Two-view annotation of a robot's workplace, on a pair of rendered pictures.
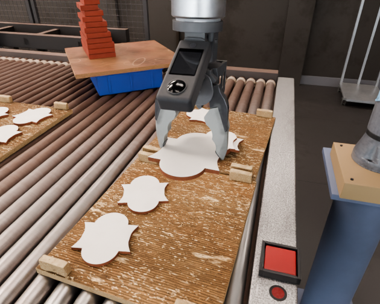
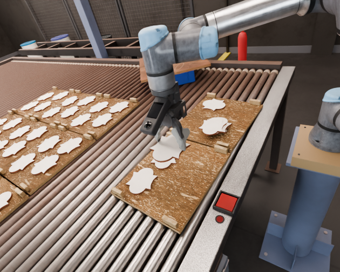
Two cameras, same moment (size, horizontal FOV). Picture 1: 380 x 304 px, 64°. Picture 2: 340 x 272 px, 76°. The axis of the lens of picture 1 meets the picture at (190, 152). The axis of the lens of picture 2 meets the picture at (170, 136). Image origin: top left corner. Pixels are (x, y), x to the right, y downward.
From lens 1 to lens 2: 0.32 m
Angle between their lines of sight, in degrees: 21
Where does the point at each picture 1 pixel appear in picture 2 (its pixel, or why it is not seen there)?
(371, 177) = (314, 153)
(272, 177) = (244, 150)
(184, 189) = (187, 156)
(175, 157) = (161, 149)
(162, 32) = not seen: hidden behind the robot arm
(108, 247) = (141, 185)
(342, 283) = (306, 218)
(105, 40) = not seen: hidden behind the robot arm
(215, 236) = (194, 185)
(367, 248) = (321, 198)
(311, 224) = not seen: hidden behind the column
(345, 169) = (298, 146)
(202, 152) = (175, 147)
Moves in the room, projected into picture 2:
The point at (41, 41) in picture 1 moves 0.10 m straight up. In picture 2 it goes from (129, 52) to (126, 42)
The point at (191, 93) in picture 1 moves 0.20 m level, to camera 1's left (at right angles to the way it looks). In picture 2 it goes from (153, 128) to (91, 128)
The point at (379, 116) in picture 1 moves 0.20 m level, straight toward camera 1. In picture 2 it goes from (323, 111) to (295, 138)
